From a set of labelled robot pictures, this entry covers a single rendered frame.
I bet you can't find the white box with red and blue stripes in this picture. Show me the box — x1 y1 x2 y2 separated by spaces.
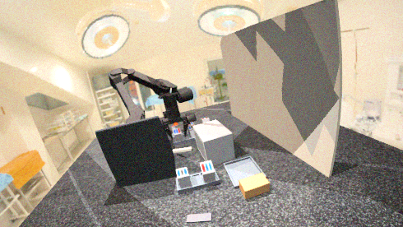
200 160 215 183

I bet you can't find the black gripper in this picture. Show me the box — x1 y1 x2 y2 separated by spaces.
160 105 197 139

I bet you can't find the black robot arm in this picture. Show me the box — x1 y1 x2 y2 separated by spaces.
108 67 193 123

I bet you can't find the white flat bar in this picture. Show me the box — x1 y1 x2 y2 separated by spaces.
173 147 192 153

